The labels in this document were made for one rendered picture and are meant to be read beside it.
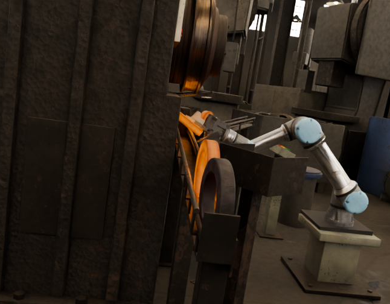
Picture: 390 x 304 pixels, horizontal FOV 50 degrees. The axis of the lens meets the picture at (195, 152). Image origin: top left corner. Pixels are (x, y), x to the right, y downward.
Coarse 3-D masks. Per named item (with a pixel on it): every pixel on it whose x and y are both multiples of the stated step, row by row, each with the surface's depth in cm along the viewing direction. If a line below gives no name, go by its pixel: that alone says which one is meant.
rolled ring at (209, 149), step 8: (208, 144) 106; (216, 144) 106; (200, 152) 113; (208, 152) 103; (216, 152) 104; (200, 160) 115; (208, 160) 102; (200, 168) 116; (200, 176) 116; (200, 184) 116; (216, 192) 102
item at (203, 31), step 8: (200, 0) 174; (208, 0) 175; (200, 8) 171; (208, 8) 172; (200, 16) 170; (208, 16) 171; (200, 24) 170; (208, 24) 170; (200, 32) 170; (208, 32) 169; (200, 40) 170; (208, 40) 169; (200, 48) 171; (192, 56) 172; (200, 56) 172; (192, 64) 174; (200, 64) 174; (192, 72) 177; (200, 72) 177; (192, 80) 181; (200, 80) 179; (184, 88) 188; (192, 88) 187
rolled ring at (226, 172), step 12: (216, 168) 88; (228, 168) 87; (204, 180) 97; (216, 180) 87; (228, 180) 85; (204, 192) 98; (228, 192) 84; (204, 204) 98; (216, 204) 85; (228, 204) 83
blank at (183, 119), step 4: (180, 112) 192; (180, 116) 190; (184, 116) 189; (180, 120) 190; (184, 120) 189; (188, 120) 189; (184, 124) 189; (188, 124) 189; (192, 124) 189; (192, 128) 190; (196, 128) 190; (200, 128) 194; (196, 132) 192; (200, 132) 194
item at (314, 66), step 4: (312, 64) 700; (316, 64) 682; (312, 68) 698; (316, 68) 679; (316, 72) 677; (312, 88) 686; (316, 88) 669; (320, 88) 654; (324, 88) 638; (328, 88) 628
